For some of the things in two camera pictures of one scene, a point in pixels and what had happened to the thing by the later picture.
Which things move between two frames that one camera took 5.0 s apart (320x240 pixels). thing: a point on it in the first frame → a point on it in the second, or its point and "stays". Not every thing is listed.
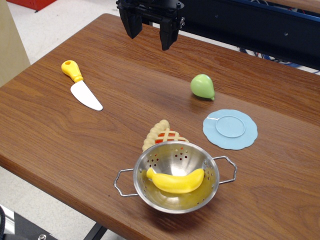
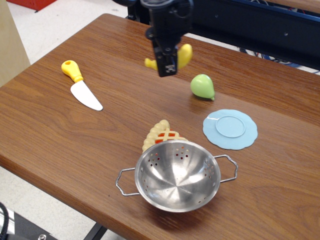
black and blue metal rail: (284, 31) stays
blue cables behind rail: (269, 57) stays
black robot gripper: (167, 12) → (169, 20)
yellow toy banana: (177, 184) → (185, 53)
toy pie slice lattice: (161, 132) stays
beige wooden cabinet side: (14, 58) stays
